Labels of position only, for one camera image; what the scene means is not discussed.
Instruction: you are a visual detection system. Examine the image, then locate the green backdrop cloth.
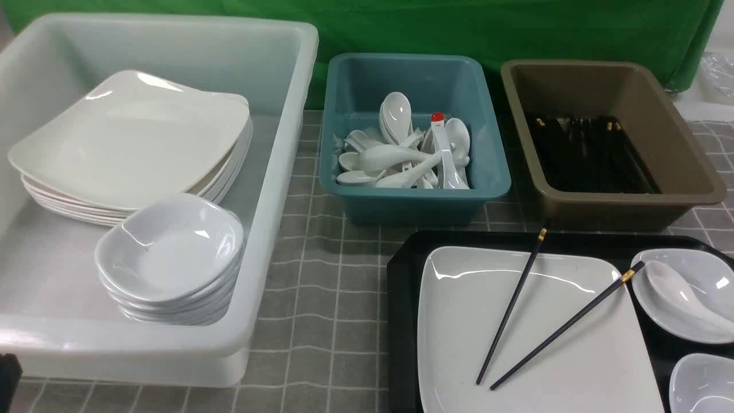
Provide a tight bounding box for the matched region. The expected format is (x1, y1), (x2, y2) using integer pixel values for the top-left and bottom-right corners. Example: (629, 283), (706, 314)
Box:
(2, 1), (724, 109)

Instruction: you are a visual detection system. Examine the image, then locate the brown plastic bin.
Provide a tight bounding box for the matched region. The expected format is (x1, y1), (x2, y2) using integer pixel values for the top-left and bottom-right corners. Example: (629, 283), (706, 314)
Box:
(501, 59), (726, 232)

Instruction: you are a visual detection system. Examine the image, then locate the black serving tray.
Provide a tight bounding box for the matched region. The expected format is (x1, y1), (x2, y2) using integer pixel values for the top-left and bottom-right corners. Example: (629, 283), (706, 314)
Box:
(386, 230), (733, 412)

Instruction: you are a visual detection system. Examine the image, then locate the large white plastic tub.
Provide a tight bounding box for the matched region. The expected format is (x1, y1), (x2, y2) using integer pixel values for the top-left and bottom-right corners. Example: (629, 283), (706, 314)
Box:
(1, 13), (319, 388)

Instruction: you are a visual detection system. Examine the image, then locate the white square rice plate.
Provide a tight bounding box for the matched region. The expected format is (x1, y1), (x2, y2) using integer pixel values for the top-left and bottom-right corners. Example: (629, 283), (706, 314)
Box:
(417, 246), (664, 412)

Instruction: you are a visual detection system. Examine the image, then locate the stack of white square plates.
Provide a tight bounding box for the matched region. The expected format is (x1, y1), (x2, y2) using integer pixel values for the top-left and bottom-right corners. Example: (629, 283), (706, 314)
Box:
(7, 70), (253, 227)

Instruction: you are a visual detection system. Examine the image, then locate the pile of white spoons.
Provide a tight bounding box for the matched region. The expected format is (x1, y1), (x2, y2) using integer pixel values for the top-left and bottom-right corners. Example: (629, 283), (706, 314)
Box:
(336, 92), (471, 189)

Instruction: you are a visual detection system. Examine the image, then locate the white ceramic soup spoon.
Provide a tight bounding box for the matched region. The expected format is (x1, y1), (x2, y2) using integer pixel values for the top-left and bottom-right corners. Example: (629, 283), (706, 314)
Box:
(645, 260), (733, 334)

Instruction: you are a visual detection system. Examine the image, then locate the teal plastic bin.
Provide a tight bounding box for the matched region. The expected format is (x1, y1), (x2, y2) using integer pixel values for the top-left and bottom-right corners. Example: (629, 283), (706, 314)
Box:
(320, 53), (512, 227)

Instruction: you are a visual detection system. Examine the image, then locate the black chopstick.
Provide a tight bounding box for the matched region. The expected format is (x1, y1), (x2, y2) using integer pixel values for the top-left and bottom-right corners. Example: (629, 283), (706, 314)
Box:
(475, 221), (551, 385)
(490, 261), (646, 391)

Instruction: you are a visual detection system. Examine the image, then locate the grey checked tablecloth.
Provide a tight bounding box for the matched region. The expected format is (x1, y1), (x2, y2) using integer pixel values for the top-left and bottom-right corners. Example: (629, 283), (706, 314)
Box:
(0, 109), (734, 413)

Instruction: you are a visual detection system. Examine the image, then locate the stack of white bowls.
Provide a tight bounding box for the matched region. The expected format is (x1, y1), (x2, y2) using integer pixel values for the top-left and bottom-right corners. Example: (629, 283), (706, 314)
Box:
(94, 193), (248, 326)

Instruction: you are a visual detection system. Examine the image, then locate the bundle of black chopsticks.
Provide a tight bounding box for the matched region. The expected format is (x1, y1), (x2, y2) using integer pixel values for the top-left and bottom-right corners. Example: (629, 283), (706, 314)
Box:
(525, 112), (661, 194)

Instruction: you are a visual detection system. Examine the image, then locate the white shallow bowl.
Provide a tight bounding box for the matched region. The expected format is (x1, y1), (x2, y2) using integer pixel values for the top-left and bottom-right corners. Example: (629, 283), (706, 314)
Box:
(631, 248), (732, 345)
(669, 353), (733, 412)

